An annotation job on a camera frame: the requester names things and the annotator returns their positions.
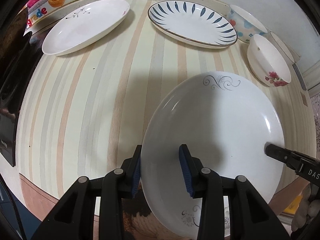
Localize white plate grey scroll pattern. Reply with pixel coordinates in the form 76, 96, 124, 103
141, 72, 284, 239

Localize white bowl red flowers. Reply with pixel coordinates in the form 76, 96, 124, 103
247, 34, 291, 87

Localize plain white bowl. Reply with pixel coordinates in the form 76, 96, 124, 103
268, 31, 296, 66

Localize white bowl blue flowers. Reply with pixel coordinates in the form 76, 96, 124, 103
227, 5, 268, 43

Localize white plate blue leaf rim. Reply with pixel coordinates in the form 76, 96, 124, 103
148, 0, 238, 49

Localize white plate branch motif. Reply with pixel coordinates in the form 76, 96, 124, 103
42, 0, 130, 56

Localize small brown card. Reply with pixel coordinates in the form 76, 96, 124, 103
301, 93, 308, 107

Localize blue smartphone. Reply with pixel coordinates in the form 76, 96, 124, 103
292, 63, 307, 91

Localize striped table mat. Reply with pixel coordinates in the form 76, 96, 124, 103
16, 0, 316, 203

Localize black induction cooktop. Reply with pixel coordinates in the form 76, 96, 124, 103
1, 8, 40, 167

